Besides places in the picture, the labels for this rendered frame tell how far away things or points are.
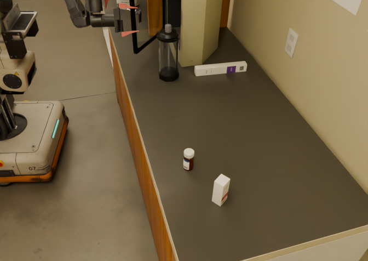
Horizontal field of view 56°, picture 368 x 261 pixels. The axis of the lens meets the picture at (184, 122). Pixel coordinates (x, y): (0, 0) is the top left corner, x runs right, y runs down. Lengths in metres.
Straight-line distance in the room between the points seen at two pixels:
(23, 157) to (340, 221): 1.85
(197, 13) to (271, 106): 0.54
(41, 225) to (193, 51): 1.40
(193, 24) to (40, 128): 1.36
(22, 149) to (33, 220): 0.45
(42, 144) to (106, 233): 0.71
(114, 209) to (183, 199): 1.19
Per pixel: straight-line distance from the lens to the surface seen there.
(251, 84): 1.73
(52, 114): 2.66
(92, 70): 3.58
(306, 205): 1.27
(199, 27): 1.73
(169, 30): 1.60
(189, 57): 1.79
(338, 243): 1.31
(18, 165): 2.45
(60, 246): 2.28
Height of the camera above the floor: 1.91
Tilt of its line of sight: 42 degrees down
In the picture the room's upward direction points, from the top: 2 degrees clockwise
